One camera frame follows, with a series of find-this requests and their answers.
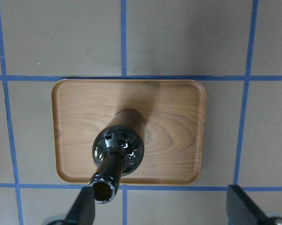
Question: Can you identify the wooden tray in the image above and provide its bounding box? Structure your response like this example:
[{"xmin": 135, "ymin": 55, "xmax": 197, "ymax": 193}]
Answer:
[{"xmin": 51, "ymin": 79, "xmax": 206, "ymax": 185}]

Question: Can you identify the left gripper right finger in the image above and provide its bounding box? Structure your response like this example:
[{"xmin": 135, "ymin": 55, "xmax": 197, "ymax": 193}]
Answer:
[{"xmin": 226, "ymin": 185, "xmax": 270, "ymax": 225}]

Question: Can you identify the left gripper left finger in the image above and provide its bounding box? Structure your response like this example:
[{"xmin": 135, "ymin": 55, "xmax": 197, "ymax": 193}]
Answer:
[{"xmin": 65, "ymin": 187, "xmax": 95, "ymax": 225}]

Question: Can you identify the dark wine bottle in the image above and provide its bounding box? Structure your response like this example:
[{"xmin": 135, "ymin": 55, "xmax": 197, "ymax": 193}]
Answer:
[{"xmin": 89, "ymin": 109, "xmax": 145, "ymax": 204}]

